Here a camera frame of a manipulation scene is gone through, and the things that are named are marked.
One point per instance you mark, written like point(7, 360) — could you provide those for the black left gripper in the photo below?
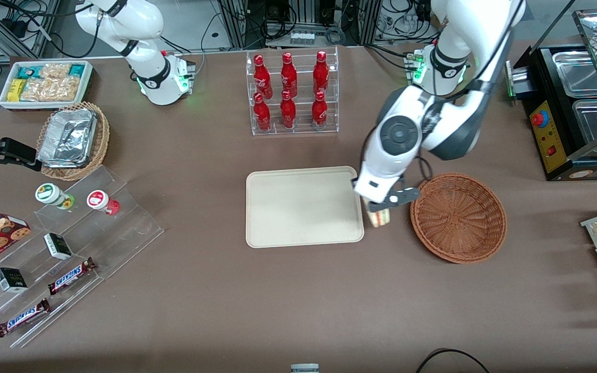
point(374, 207)

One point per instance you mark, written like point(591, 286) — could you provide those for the triangle sandwich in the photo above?
point(379, 218)

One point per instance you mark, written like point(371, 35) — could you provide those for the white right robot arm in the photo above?
point(138, 20)

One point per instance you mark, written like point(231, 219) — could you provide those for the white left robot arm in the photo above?
point(464, 31)

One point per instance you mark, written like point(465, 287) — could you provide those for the cream plastic tray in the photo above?
point(303, 207)

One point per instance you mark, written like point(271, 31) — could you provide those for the brown wicker basket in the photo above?
point(459, 217)

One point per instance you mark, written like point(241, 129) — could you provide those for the light wicker basket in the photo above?
point(100, 140)

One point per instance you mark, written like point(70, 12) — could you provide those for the green lidded yogurt cup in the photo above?
point(50, 194)

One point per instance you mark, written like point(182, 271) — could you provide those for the aluminium foil container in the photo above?
point(68, 137)

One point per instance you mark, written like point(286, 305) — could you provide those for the white snack bin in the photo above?
point(44, 105)

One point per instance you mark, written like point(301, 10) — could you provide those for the yellow snack packet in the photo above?
point(16, 89)

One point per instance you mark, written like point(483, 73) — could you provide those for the clear cracker bag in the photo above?
point(55, 70)
point(52, 89)

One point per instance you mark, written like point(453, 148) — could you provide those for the teal snack packet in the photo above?
point(29, 71)
point(76, 69)

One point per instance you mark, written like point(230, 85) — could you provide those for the red lidded yogurt cup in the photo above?
point(99, 200)

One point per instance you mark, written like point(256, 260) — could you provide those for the small black carton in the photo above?
point(11, 280)
point(57, 246)

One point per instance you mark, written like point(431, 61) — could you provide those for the clear acrylic bottle rack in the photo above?
point(303, 129)

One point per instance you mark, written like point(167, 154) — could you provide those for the red cola bottle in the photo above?
point(289, 76)
point(288, 112)
point(321, 75)
point(319, 111)
point(262, 115)
point(262, 77)

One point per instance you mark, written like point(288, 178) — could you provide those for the clear acrylic stepped display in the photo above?
point(122, 228)

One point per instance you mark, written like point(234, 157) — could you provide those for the snickers chocolate bar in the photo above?
point(21, 317)
point(70, 276)

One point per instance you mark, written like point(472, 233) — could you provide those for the black hot food display case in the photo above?
point(547, 150)

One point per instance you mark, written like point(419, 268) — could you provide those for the grey device edge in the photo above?
point(304, 368)

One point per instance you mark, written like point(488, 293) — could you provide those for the white power strip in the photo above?
point(302, 38)

